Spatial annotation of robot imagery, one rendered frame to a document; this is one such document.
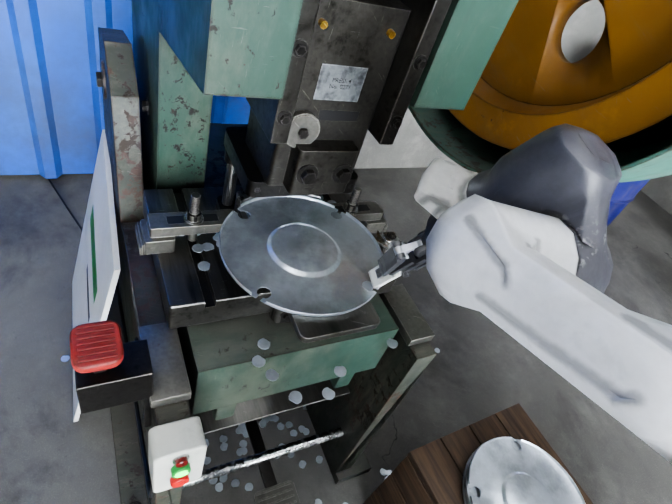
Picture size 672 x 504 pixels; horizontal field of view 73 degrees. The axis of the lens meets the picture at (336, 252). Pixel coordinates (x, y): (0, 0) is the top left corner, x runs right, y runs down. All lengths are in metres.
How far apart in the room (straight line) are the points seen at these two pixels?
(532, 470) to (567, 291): 0.94
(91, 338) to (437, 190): 0.48
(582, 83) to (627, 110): 0.11
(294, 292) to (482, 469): 0.67
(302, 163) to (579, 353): 0.46
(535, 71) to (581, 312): 0.61
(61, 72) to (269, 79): 1.42
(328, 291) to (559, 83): 0.50
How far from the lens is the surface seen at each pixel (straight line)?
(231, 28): 0.54
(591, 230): 0.48
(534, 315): 0.37
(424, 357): 0.95
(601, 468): 1.97
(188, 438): 0.75
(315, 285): 0.74
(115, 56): 1.05
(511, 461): 1.25
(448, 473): 1.18
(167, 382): 0.78
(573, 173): 0.47
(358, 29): 0.65
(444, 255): 0.41
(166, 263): 0.84
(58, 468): 1.44
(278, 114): 0.61
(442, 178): 0.56
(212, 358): 0.80
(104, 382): 0.71
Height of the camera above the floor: 1.32
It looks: 41 degrees down
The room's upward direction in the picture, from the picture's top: 21 degrees clockwise
